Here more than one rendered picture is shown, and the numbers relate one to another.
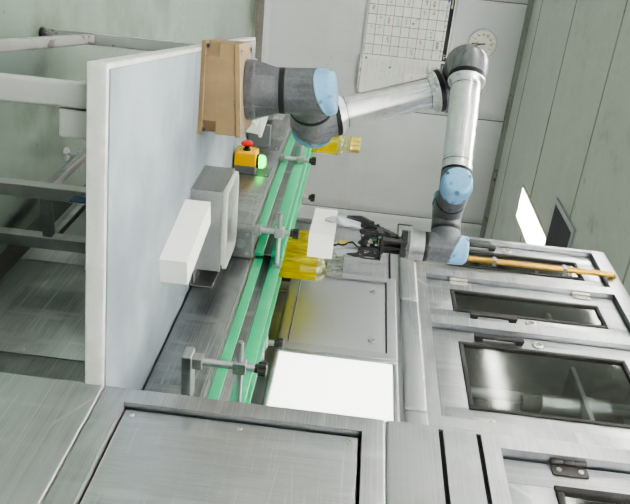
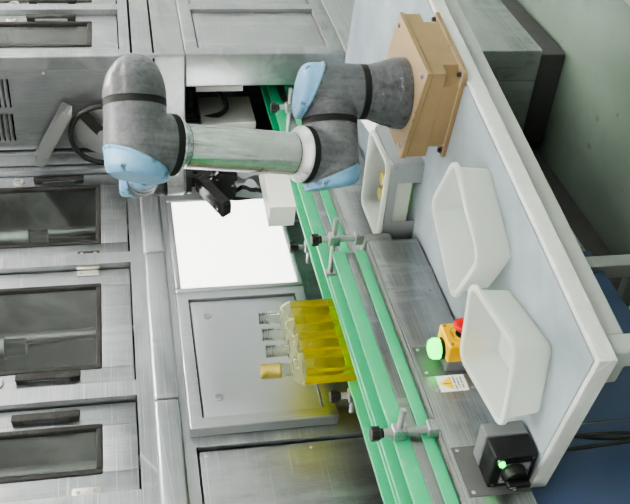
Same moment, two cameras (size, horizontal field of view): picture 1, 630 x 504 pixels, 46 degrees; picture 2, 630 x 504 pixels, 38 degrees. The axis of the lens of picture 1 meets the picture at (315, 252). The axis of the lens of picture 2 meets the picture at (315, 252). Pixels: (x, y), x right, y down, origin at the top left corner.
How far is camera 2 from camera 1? 3.59 m
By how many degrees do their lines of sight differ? 114
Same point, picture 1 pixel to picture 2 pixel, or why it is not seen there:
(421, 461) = (164, 40)
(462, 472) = (142, 38)
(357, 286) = (241, 403)
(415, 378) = (156, 281)
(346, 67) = not seen: outside the picture
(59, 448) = (339, 29)
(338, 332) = (245, 319)
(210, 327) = not seen: hidden behind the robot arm
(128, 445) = (312, 37)
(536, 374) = (13, 341)
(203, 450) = (275, 39)
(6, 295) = not seen: hidden behind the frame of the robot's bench
